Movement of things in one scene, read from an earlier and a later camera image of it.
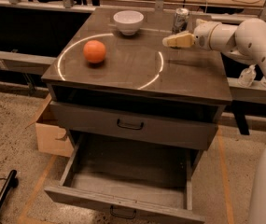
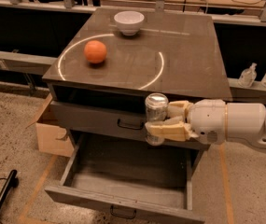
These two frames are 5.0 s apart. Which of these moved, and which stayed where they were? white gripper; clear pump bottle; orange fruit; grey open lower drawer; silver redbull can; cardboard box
Moved: silver redbull can; white gripper
Stayed: cardboard box; grey open lower drawer; clear pump bottle; orange fruit
